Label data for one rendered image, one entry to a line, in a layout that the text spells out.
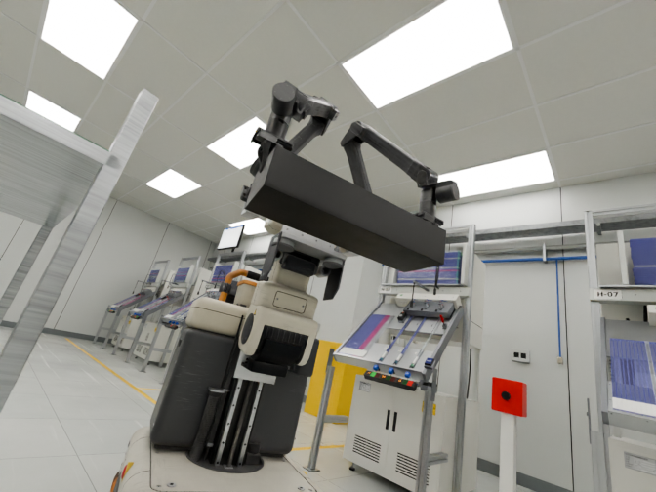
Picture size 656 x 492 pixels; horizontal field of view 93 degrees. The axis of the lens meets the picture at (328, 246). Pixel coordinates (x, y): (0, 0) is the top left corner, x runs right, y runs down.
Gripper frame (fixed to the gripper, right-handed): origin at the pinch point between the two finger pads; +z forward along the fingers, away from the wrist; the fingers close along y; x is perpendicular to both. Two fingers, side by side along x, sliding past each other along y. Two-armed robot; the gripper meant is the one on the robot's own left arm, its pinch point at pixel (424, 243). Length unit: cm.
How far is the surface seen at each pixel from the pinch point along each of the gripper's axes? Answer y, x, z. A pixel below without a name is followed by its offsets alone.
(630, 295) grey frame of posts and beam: 149, -2, -22
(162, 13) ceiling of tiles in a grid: -143, 170, -193
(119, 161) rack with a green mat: -83, -9, 16
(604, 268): 161, 13, -43
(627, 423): 102, -11, 42
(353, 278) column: 150, 285, -68
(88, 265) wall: -220, 742, -46
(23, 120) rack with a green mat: -95, -13, 17
